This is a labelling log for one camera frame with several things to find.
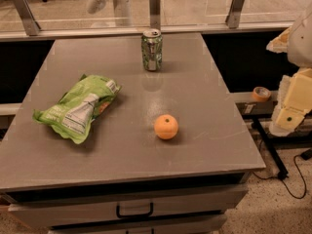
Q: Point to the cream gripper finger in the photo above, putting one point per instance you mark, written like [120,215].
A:
[280,43]
[289,118]

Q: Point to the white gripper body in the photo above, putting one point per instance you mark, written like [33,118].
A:
[301,44]

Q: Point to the green soda can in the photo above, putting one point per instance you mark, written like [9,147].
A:
[151,49]

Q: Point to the green rice chip bag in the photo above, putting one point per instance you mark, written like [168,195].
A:
[75,112]

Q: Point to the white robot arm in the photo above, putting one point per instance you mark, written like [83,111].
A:
[299,53]

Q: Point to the roll of tan tape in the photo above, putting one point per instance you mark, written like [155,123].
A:
[261,94]

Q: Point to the black metal stand leg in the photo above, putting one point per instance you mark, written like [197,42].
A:
[283,172]

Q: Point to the orange fruit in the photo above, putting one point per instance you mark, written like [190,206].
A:
[166,127]

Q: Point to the lower grey drawer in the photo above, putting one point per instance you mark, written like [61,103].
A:
[196,224]

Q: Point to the grey drawer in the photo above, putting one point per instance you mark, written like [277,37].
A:
[196,224]
[102,208]

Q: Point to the upper grey drawer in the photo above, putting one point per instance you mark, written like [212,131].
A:
[102,208]

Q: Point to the right metal bracket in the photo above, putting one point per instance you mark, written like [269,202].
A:
[234,14]

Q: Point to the metal bracket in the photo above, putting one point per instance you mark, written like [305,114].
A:
[234,14]
[31,27]
[155,13]

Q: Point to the middle metal bracket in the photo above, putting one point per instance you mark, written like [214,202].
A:
[155,13]

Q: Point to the black drawer handle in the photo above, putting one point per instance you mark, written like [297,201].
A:
[134,211]

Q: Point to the left metal bracket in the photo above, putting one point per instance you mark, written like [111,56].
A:
[31,27]

